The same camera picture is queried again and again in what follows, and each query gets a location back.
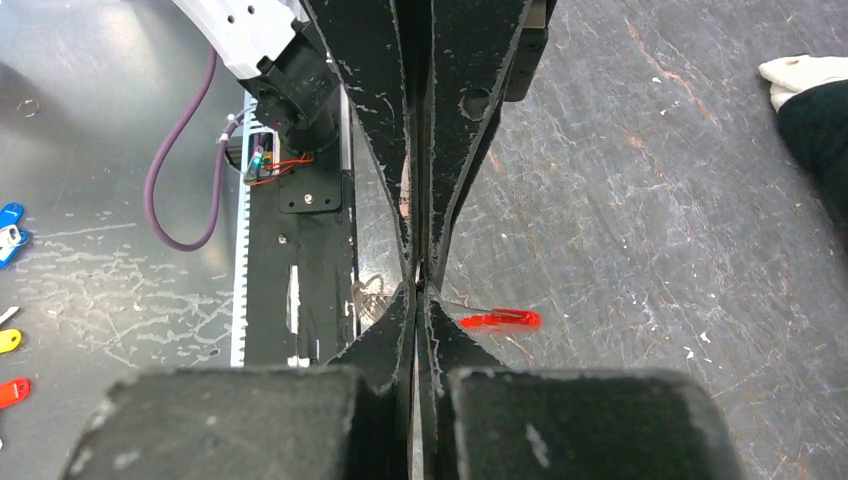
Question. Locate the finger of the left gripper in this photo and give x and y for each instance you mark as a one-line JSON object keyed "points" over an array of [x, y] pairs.
{"points": [[362, 38], [475, 64]]}

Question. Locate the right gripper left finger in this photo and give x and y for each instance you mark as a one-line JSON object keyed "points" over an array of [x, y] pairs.
{"points": [[348, 419]]}

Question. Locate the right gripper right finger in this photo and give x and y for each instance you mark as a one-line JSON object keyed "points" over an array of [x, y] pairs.
{"points": [[482, 420]]}

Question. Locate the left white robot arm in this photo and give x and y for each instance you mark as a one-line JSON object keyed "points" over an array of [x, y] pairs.
{"points": [[280, 59]]}

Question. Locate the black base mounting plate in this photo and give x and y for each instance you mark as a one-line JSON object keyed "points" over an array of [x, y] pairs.
{"points": [[301, 264]]}

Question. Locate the red spare key tag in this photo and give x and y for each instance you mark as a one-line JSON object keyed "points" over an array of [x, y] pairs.
{"points": [[14, 391]]}

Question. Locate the black and white checkered pillow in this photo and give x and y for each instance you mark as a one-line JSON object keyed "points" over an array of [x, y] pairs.
{"points": [[809, 96]]}

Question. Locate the yellow key tag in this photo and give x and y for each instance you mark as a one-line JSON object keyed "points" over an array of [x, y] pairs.
{"points": [[10, 340]]}

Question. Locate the blue key tag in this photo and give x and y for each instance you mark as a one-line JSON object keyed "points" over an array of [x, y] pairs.
{"points": [[13, 237]]}

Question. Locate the white slotted cable duct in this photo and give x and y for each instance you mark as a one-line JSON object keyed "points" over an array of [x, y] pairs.
{"points": [[239, 302]]}

